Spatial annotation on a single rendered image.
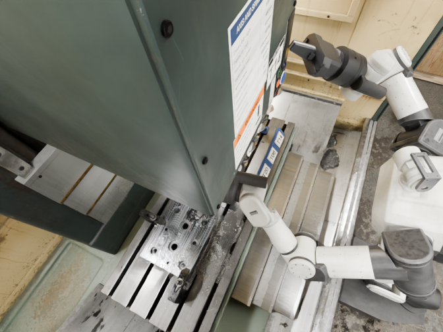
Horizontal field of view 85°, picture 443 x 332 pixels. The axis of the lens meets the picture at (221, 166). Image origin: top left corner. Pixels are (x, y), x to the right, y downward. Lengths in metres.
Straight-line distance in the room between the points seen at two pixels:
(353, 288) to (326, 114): 1.17
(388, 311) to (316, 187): 0.95
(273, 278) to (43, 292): 1.30
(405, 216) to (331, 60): 0.48
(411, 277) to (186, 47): 0.77
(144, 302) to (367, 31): 1.56
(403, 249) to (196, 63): 0.71
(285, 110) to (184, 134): 1.44
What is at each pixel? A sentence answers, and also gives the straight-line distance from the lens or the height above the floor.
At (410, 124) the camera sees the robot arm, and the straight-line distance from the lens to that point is 1.08.
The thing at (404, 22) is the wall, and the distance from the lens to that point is 1.42.
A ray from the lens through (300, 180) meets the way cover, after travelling 1.50.
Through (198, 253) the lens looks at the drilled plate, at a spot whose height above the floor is 0.99.
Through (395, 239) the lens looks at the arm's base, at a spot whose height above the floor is 1.34.
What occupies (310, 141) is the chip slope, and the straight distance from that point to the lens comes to 1.64.
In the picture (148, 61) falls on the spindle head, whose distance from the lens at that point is 0.20.
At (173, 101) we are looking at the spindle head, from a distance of 0.23.
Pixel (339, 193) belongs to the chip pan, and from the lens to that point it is 1.59.
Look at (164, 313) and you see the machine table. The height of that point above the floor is 0.90.
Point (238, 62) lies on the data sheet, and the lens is 0.35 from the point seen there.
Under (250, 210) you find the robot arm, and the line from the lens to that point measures 0.70.
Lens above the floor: 2.04
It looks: 60 degrees down
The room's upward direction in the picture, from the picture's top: 10 degrees counter-clockwise
